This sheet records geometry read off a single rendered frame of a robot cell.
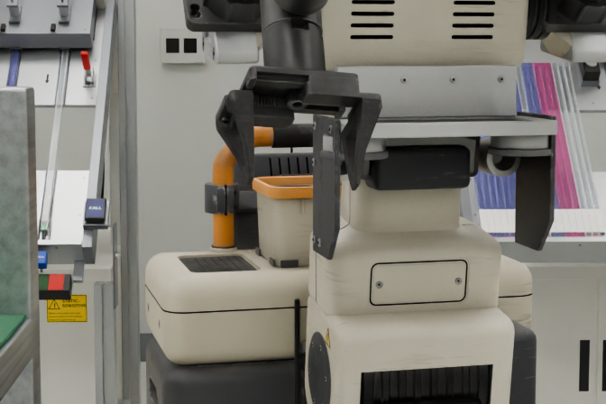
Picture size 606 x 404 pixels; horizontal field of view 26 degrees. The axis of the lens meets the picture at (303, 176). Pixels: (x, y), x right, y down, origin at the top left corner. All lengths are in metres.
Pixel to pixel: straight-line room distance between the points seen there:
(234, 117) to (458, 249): 0.49
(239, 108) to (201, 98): 3.43
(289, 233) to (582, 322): 1.34
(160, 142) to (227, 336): 2.83
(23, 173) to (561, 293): 2.27
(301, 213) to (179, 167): 2.78
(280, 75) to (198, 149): 3.42
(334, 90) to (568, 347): 1.96
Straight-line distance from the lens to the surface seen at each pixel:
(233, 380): 1.82
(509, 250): 2.69
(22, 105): 0.88
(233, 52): 1.50
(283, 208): 1.83
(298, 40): 1.20
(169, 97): 4.58
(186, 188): 4.60
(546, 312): 3.05
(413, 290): 1.58
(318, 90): 1.17
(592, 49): 1.64
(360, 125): 1.18
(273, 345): 1.82
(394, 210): 1.58
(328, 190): 1.46
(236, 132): 1.19
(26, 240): 0.88
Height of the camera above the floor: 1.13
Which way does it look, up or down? 6 degrees down
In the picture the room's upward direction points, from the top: straight up
